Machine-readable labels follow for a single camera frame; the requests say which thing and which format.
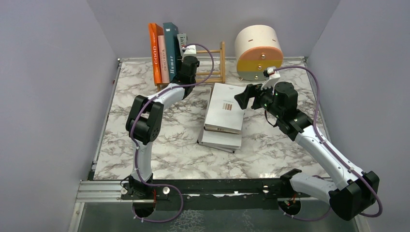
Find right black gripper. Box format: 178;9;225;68
234;80;282;118

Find grey book with plant cover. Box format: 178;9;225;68
177;33;188;58

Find white rose Designer Fate book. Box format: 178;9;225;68
158;35;170;84

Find teal Humor book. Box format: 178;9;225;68
163;22;181;82

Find orange Fashion Show book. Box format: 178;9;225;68
148;23;163;84

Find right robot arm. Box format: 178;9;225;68
234;82;380;221

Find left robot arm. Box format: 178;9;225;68
126;56;200;199

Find wooden book rack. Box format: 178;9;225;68
155;41;226;93

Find white book with brown stripes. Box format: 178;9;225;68
204;83;245;134

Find round cream drawer cabinet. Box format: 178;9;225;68
234;25;284;81

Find bottom grey white book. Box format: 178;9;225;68
197;128;242;153

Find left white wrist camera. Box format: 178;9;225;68
181;45;197;60

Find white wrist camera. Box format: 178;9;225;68
261;66;280;90
181;45;197;60

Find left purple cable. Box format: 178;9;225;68
129;43;215;193

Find purple cable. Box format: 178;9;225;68
129;43;215;193
275;65;383;218

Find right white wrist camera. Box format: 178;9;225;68
261;66;280;90

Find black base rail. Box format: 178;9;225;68
120;178;308;211

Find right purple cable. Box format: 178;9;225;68
275;65;383;218

